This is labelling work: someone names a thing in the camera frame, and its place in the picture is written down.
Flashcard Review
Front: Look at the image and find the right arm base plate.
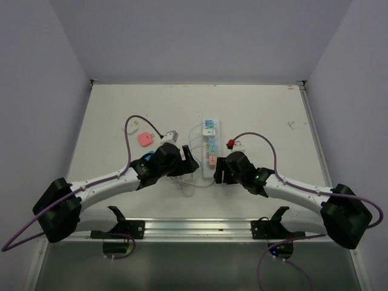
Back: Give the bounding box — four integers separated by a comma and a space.
250, 218, 306, 240

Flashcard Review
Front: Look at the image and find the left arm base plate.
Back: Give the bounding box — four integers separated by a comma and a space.
90, 219, 146, 239

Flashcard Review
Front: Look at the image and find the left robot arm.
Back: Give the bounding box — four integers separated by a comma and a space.
33, 143, 199, 243

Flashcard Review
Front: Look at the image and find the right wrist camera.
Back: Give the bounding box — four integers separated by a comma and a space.
226, 139, 246, 152

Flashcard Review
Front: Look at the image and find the orange charger plug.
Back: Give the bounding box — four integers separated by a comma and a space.
207, 155, 217, 169

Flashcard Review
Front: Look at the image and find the power strip white cord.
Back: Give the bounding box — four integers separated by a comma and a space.
169, 177, 215, 189

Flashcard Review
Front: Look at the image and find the pink adapter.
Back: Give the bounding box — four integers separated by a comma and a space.
137, 132, 153, 147

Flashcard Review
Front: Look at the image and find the blue adapter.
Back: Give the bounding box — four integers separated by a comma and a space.
141, 150, 155, 161

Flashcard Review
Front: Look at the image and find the white adapter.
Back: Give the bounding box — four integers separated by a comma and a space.
125, 121, 139, 135

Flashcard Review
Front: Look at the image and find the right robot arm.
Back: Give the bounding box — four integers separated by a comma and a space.
213, 152, 372, 249

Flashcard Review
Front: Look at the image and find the mint green charging cable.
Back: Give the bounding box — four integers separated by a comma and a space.
169, 136, 216, 189

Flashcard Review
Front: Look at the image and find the mint green charger plug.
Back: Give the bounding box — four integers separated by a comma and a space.
209, 145, 219, 156

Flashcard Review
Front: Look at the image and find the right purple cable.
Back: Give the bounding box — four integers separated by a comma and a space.
233, 132, 383, 291

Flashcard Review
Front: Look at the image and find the white charger plug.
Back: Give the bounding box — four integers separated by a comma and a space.
202, 129, 215, 136

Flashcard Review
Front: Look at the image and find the aluminium mounting rail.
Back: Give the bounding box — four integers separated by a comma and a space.
39, 216, 360, 243

